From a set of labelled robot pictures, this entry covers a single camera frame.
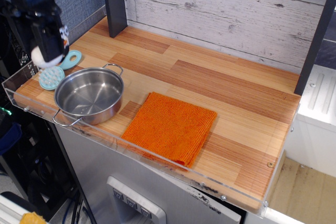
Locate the black plastic crate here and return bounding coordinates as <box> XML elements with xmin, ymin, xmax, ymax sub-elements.
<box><xmin>1</xmin><ymin>19</ymin><xmax>30</xmax><ymax>77</ymax></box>

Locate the clear acrylic table guard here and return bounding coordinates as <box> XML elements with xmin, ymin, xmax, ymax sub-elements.
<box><xmin>1</xmin><ymin>48</ymin><xmax>301</xmax><ymax>218</ymax></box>

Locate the silver metal pot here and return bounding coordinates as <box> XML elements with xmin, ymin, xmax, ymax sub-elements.
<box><xmin>52</xmin><ymin>63</ymin><xmax>124</xmax><ymax>127</ymax></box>

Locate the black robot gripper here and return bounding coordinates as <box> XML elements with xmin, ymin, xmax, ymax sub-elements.
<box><xmin>2</xmin><ymin>0</ymin><xmax>69</xmax><ymax>62</ymax></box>

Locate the orange folded towel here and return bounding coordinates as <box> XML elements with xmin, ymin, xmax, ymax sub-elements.
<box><xmin>122</xmin><ymin>92</ymin><xmax>217</xmax><ymax>168</ymax></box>

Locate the dark grey right post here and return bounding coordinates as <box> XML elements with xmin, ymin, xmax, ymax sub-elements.
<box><xmin>294</xmin><ymin>0</ymin><xmax>335</xmax><ymax>95</ymax></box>

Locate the white side cabinet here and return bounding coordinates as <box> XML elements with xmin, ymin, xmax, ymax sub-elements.
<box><xmin>284</xmin><ymin>65</ymin><xmax>335</xmax><ymax>177</ymax></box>

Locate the stainless steel dispenser cabinet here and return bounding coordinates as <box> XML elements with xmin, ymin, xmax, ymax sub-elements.
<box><xmin>56</xmin><ymin>126</ymin><xmax>246</xmax><ymax>223</ymax></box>

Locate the light blue scrub brush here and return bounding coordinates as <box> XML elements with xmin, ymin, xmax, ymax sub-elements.
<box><xmin>39</xmin><ymin>50</ymin><xmax>82</xmax><ymax>90</ymax></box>

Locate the white plush egg black band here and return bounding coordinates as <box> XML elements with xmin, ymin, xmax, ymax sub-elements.
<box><xmin>31</xmin><ymin>46</ymin><xmax>65</xmax><ymax>69</ymax></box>

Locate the yellow object bottom left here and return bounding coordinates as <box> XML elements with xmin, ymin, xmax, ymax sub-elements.
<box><xmin>19</xmin><ymin>212</ymin><xmax>47</xmax><ymax>224</ymax></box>

